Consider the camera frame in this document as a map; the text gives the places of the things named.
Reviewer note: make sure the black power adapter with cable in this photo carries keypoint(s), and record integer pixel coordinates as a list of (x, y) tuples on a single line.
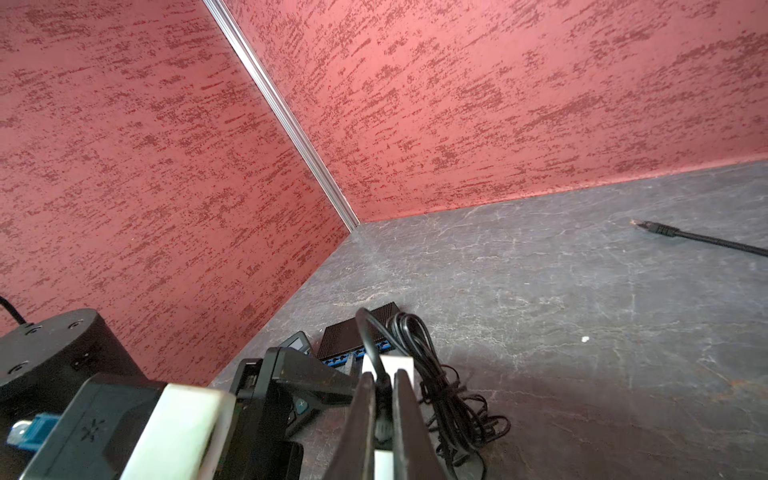
[(461, 419)]

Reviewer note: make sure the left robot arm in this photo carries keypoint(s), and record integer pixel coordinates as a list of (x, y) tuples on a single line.
[(43, 366)]

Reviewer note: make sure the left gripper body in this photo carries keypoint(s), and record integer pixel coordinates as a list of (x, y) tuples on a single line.
[(257, 445)]

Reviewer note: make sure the white small network switch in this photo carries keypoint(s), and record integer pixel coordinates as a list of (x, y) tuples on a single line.
[(384, 424)]

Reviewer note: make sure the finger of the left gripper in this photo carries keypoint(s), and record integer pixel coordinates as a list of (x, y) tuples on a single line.
[(311, 380)]

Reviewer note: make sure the black network switch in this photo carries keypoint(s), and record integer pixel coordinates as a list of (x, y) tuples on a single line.
[(341, 344)]

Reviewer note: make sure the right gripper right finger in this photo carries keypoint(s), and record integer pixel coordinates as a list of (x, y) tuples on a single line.
[(413, 454)]

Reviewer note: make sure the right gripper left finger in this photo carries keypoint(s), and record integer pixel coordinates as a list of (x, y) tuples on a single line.
[(354, 456)]

